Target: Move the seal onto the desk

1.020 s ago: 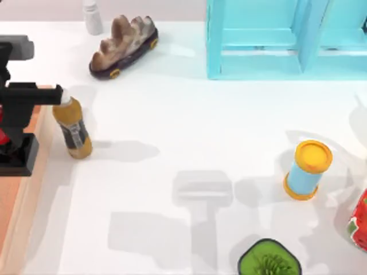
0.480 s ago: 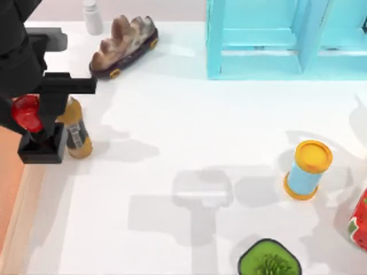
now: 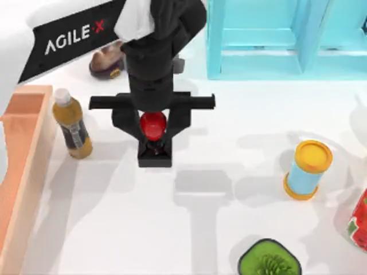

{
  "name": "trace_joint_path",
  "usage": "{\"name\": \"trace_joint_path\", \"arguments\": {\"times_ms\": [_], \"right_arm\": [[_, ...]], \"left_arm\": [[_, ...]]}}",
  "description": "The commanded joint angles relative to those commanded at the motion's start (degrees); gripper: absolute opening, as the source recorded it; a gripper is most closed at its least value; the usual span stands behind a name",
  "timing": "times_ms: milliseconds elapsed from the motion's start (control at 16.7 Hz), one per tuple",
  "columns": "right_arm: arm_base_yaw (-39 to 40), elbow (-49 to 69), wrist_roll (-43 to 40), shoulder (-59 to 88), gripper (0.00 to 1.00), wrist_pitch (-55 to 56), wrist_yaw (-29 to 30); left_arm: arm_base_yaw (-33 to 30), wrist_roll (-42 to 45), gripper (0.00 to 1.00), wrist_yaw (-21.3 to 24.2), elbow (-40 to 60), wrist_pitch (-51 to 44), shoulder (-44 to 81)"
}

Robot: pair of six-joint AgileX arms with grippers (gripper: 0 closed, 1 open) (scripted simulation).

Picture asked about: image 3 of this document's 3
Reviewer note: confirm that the red capped dark bottle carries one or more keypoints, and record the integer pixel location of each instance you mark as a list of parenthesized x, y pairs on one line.
[(152, 126)]

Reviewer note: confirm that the orange juice bottle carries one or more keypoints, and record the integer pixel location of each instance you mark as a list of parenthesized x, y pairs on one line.
[(73, 123)]

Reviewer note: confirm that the brown bread purple wrapper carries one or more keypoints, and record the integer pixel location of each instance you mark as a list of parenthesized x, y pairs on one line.
[(104, 61)]

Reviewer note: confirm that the shallow salmon box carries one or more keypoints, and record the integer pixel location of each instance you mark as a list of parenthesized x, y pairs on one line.
[(23, 160)]

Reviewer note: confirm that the light blue rack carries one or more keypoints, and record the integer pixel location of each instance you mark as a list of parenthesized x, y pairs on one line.
[(258, 37)]

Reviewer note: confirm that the blue can yellow lid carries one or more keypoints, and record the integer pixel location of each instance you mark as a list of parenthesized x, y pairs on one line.
[(305, 172)]

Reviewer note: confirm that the green plant pot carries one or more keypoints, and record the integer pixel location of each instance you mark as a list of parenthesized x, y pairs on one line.
[(266, 262)]

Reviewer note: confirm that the red and white carton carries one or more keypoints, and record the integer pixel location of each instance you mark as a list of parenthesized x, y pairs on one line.
[(358, 226)]

